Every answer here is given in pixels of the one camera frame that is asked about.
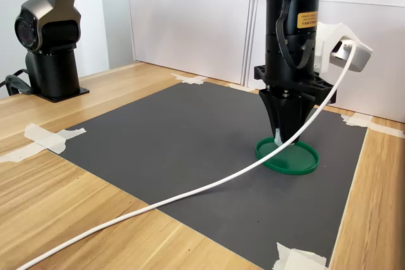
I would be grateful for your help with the small white plastic terminal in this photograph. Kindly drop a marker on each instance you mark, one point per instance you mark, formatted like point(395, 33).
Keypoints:
point(278, 138)

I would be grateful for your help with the round green lid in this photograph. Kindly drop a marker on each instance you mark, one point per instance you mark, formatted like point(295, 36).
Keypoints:
point(297, 162)

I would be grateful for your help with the white masking tape patch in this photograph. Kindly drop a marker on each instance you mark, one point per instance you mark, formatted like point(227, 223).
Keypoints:
point(357, 119)
point(190, 79)
point(47, 138)
point(297, 259)

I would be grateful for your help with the clear plastic panel joiner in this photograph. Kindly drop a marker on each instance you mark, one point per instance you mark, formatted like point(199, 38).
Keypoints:
point(249, 45)

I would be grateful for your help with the dark grey mat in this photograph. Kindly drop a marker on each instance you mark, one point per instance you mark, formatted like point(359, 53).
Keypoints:
point(190, 143)

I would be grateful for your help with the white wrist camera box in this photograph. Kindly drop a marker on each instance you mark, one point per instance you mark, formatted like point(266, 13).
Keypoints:
point(345, 33)

